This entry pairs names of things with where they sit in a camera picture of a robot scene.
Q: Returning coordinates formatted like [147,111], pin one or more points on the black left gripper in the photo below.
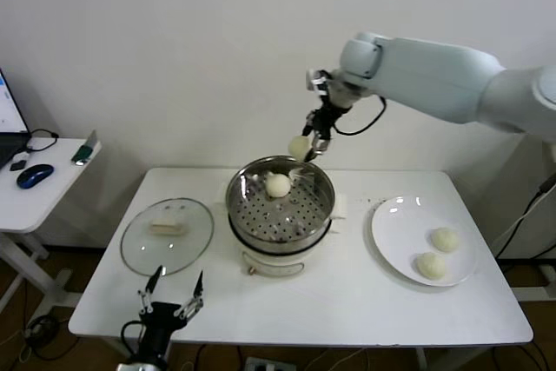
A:
[165,314]

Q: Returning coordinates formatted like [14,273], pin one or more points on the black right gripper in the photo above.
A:
[330,114]

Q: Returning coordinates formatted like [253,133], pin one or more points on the white steamed baozi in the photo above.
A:
[277,185]
[298,147]
[444,239]
[430,265]

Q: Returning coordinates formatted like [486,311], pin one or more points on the round glass pot lid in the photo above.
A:
[167,227]

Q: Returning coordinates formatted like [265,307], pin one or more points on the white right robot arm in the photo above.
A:
[434,80]

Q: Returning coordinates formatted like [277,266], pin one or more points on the perforated steel steamer basket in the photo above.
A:
[278,219]

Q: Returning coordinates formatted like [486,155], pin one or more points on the white electric cooker pot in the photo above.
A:
[269,264]

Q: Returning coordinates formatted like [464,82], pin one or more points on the white floor power strip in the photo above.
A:
[269,364]

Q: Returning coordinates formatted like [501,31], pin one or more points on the white round plate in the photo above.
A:
[399,227]

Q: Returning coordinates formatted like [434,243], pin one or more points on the white side table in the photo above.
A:
[48,201]

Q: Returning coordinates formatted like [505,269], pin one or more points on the green phone stand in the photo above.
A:
[83,153]

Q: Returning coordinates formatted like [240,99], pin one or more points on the blue computer mouse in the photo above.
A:
[34,176]

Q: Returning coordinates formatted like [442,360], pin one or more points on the small black adapter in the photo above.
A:
[17,167]

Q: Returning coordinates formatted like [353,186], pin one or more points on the black laptop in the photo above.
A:
[8,145]

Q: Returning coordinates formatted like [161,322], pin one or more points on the white table leg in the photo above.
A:
[423,360]

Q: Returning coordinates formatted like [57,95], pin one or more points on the white stand base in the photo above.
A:
[534,295]

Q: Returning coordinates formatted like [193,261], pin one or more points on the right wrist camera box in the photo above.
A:
[316,81]

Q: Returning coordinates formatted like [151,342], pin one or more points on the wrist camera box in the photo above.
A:
[316,81]
[130,366]

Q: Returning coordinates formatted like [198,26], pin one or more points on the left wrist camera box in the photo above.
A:
[130,366]

